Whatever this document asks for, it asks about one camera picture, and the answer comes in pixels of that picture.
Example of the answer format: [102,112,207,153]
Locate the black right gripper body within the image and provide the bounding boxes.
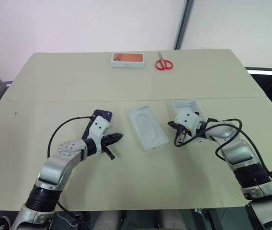
[176,124,194,145]

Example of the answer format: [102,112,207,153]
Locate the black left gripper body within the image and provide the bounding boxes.
[100,134,113,150]

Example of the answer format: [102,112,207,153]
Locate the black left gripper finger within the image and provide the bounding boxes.
[108,132,124,144]
[104,146,116,160]

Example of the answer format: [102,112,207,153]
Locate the dark blue smartphone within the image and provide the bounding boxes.
[81,109,114,140]

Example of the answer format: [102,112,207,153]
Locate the white phone box base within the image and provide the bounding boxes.
[128,104,170,153]

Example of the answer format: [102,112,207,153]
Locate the phone box with orange print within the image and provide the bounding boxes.
[110,52,147,69]

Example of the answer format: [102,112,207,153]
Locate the black desk with white edge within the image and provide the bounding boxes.
[244,64,272,104]

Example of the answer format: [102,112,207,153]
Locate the dark metal pole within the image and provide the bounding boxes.
[174,0,195,50]

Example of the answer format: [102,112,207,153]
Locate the dark sneaker with white sole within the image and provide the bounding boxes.
[0,215,11,230]

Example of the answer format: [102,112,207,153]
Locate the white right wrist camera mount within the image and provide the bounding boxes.
[175,108,203,137]

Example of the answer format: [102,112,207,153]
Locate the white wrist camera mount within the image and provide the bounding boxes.
[86,115,113,155]
[175,108,203,137]

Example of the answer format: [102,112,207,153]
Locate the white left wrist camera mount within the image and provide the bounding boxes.
[86,115,113,155]

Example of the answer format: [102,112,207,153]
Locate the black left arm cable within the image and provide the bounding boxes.
[47,115,97,159]

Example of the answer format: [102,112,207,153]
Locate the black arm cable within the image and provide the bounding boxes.
[47,115,97,159]
[173,118,272,192]

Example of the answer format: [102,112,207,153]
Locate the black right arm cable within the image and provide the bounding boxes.
[173,118,272,192]

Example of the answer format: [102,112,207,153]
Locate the red handled scissors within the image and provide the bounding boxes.
[155,51,174,71]

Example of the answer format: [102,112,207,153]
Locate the black metal table bracket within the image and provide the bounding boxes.
[194,207,224,230]

